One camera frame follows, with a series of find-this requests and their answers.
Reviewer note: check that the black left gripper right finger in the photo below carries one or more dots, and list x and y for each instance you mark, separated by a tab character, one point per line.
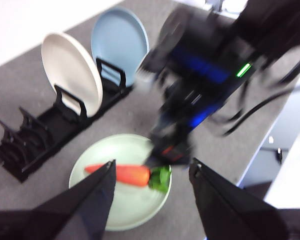
230	212

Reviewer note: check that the white furniture panel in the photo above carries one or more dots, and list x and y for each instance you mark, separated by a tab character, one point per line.
292	170

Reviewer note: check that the orange carrot with green leaves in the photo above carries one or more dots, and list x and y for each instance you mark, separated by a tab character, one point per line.
132	175

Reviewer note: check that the cream plate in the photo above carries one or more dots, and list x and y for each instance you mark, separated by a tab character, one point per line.
70	70

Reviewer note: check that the green plate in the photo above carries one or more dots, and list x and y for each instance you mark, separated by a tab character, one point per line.
130	202

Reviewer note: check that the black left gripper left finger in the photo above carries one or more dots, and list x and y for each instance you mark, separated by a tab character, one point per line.
72	210

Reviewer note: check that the black plate rack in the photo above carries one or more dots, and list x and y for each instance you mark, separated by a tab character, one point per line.
52	130

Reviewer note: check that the blue plate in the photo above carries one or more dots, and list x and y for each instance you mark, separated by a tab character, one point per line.
120	40

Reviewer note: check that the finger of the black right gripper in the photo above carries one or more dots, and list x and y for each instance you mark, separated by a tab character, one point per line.
153	158

